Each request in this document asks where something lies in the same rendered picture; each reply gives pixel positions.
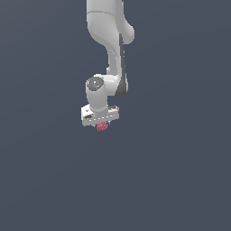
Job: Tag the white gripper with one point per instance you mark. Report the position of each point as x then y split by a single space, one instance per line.
99 115

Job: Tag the small pink lumpy object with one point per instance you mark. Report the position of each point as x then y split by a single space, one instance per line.
102 126

